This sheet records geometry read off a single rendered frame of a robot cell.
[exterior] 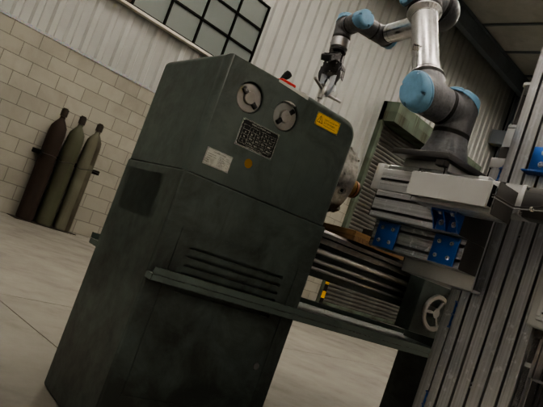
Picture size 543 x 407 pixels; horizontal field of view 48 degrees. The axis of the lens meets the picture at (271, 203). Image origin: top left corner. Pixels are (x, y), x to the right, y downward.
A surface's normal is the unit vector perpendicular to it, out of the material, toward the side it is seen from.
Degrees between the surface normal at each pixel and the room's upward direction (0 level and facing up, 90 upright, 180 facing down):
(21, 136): 90
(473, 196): 90
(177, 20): 90
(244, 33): 90
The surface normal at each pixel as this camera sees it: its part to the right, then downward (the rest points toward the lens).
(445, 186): -0.74, -0.31
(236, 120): 0.55, 0.13
